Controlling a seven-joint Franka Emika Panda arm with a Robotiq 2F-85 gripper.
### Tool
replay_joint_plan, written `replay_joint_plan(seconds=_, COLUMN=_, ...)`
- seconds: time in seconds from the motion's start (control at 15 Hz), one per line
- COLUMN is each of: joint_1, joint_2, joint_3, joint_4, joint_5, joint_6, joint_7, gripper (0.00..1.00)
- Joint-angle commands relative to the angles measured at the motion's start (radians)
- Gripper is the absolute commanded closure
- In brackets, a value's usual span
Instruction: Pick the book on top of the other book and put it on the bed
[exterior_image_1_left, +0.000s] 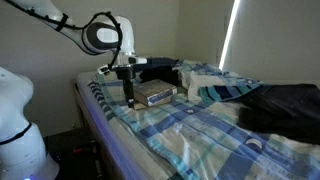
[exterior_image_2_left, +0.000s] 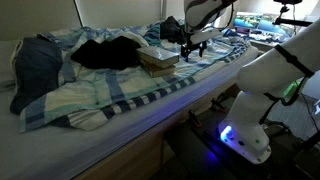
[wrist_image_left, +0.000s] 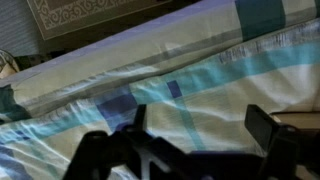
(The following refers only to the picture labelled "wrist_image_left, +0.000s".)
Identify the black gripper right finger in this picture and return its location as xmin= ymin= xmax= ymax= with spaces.
xmin=244 ymin=104 xmax=284 ymax=152

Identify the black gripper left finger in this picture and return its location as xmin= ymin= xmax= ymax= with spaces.
xmin=131 ymin=104 xmax=148 ymax=132

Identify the blue plaid duvet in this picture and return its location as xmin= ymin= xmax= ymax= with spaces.
xmin=0 ymin=0 xmax=320 ymax=180

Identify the patterned beige rug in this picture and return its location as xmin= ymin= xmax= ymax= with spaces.
xmin=26 ymin=0 xmax=173 ymax=41

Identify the patterned cloth item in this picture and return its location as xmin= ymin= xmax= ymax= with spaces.
xmin=0 ymin=49 xmax=20 ymax=80

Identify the grey ribbed floor mat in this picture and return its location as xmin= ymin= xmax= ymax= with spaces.
xmin=0 ymin=0 xmax=46 ymax=58

